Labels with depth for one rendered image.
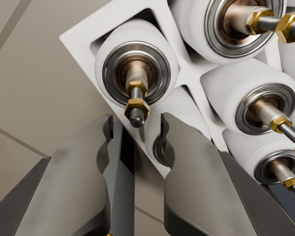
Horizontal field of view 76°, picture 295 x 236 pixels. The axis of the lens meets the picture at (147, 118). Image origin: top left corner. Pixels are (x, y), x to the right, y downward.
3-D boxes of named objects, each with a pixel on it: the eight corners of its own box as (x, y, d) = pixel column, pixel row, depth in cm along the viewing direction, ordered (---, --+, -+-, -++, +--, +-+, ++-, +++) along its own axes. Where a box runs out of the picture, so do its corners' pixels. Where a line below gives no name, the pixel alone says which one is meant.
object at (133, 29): (163, 16, 34) (184, 29, 19) (160, 69, 39) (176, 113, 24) (109, 16, 34) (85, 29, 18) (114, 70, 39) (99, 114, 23)
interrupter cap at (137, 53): (173, 39, 19) (173, 40, 19) (168, 105, 23) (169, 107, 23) (98, 40, 19) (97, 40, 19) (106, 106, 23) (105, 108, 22)
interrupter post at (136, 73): (147, 64, 21) (149, 74, 18) (147, 85, 22) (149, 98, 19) (125, 65, 21) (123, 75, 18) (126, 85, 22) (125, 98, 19)
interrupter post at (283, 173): (267, 164, 30) (280, 180, 27) (283, 158, 29) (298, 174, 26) (270, 173, 31) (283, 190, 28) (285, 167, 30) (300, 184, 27)
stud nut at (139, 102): (126, 118, 15) (125, 124, 14) (122, 99, 14) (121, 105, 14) (150, 115, 15) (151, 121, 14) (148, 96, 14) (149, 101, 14)
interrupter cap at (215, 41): (187, 15, 18) (188, 15, 18) (259, -53, 16) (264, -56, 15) (225, 71, 21) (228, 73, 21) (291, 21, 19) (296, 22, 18)
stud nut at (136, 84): (128, 98, 18) (127, 102, 18) (125, 81, 18) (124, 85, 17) (148, 95, 18) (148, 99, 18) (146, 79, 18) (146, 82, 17)
